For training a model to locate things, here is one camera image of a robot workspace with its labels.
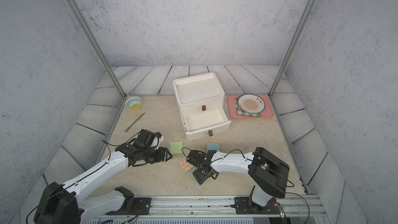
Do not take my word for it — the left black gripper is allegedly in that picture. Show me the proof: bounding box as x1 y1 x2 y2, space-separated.
142 146 175 164

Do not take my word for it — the white three-drawer cabinet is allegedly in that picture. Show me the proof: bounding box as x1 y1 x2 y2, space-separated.
172 72 226 122

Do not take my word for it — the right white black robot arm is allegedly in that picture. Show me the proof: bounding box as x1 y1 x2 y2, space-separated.
186 147 290 207

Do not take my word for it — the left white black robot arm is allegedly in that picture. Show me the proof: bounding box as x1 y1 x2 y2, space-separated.
30 129 173 224

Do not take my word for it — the green sticky pad near cabinet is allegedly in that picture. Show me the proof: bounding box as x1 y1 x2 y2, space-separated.
170 142 183 155

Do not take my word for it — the blue sticky note pad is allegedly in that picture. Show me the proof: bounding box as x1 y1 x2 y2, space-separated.
207 143 220 151

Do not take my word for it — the patterned orange pad left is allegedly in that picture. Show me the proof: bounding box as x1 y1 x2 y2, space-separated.
178 158 194 173

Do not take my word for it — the metal knife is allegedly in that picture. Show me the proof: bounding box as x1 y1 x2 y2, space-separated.
124 113 146 133

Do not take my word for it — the small patterned bowl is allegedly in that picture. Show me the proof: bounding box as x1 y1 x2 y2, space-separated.
124 96 143 110

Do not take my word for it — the green plaid cloth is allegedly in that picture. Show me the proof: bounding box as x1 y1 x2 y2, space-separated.
234 99 261 118

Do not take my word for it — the white orange patterned plate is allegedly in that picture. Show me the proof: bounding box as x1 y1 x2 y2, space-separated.
237 94 265 114

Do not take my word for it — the pink tray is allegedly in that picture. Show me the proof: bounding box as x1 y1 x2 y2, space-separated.
227 95 274 119

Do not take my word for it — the aluminium front rail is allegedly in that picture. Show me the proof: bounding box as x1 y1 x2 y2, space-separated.
78 194 327 224

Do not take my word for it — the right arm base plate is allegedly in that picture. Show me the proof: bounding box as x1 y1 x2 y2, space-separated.
231 197 280 215

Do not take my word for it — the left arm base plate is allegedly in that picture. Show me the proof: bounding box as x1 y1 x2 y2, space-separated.
105 197 152 216

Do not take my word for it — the left aluminium frame post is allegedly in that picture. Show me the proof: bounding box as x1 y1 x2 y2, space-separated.
64 0 126 99

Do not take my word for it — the aluminium frame post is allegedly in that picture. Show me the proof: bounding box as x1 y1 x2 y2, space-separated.
64 0 126 99
268 0 317 98

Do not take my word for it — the right aluminium frame post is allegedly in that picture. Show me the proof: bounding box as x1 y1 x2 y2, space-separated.
268 0 317 98

